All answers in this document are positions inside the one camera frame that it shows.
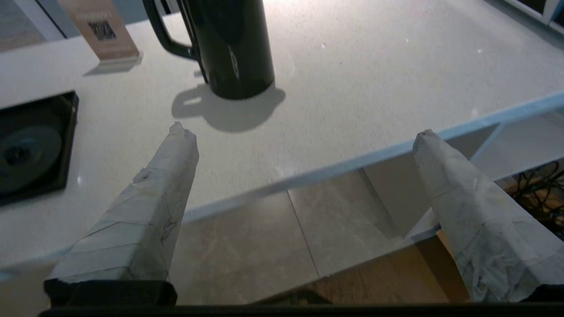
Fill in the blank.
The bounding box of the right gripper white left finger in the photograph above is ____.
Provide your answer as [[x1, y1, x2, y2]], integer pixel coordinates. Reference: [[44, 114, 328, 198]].
[[44, 122, 200, 284]]

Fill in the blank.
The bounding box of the black cable bundle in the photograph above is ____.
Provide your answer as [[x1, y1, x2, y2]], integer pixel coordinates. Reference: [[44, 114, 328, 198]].
[[513, 163, 564, 240]]

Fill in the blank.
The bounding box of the QR code sign stand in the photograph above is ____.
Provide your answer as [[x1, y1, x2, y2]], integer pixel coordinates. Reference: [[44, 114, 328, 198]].
[[57, 0, 144, 66]]

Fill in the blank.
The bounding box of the black serving tray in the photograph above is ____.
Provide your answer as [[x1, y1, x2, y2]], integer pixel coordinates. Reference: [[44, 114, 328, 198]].
[[0, 90, 80, 206]]

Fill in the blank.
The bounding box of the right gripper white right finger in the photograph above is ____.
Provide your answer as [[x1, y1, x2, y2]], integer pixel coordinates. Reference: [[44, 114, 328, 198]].
[[412, 129, 564, 303]]

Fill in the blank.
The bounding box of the black electric kettle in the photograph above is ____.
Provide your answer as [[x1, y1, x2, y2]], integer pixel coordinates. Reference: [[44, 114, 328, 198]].
[[142, 0, 275, 100]]

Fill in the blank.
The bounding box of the black round kettle base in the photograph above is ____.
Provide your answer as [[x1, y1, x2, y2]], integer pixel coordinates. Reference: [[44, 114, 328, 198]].
[[0, 125, 62, 196]]

